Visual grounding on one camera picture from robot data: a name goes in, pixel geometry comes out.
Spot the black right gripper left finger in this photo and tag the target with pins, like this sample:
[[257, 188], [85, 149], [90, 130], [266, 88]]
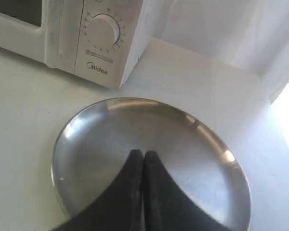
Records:
[[119, 207]]

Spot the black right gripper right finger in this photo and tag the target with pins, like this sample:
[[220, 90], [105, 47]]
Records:
[[166, 206]]

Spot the white microwave door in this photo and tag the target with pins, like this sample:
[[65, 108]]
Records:
[[46, 31]]

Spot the white Midea microwave oven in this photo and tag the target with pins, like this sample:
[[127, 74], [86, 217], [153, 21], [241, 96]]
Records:
[[111, 66]]

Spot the round steel plate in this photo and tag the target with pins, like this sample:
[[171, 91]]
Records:
[[94, 145]]

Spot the white lower timer knob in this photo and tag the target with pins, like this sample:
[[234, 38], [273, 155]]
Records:
[[103, 31]]

